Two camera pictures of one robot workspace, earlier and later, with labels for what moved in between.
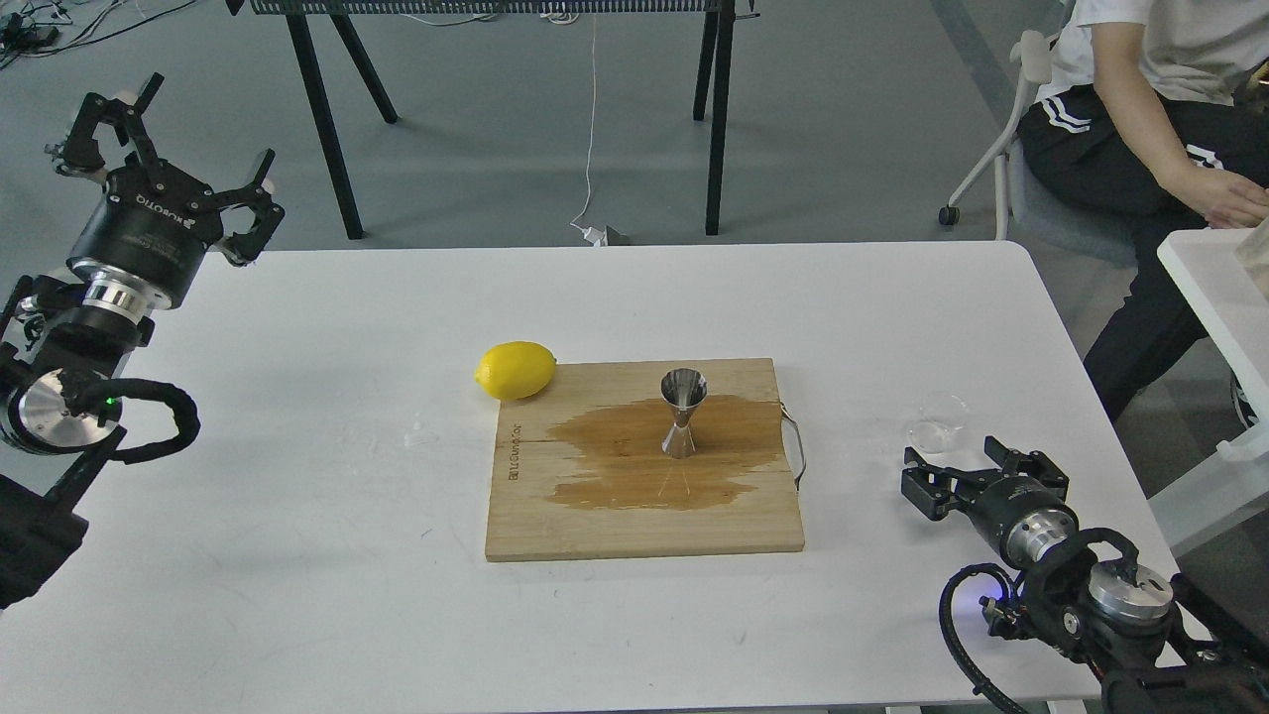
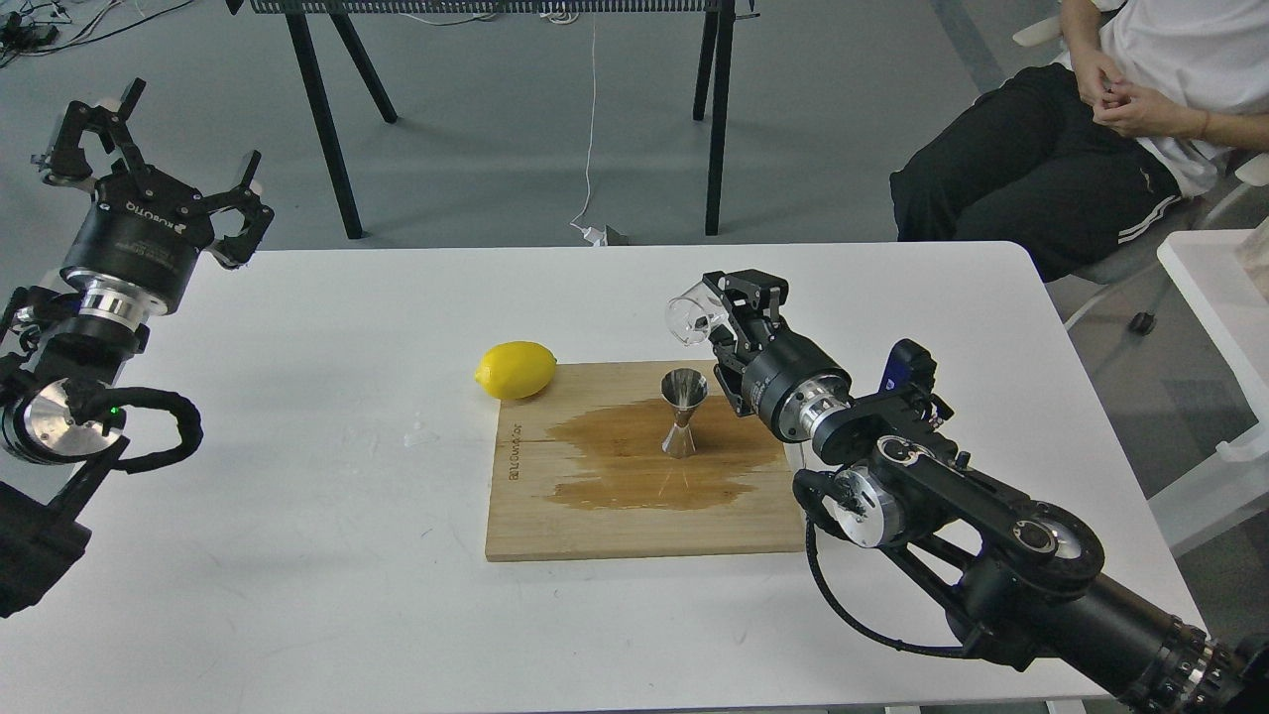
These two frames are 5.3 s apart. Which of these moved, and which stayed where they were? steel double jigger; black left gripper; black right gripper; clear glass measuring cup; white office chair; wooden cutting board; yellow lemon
Moved: clear glass measuring cup; white office chair; black right gripper
Stayed: black left gripper; steel double jigger; wooden cutting board; yellow lemon
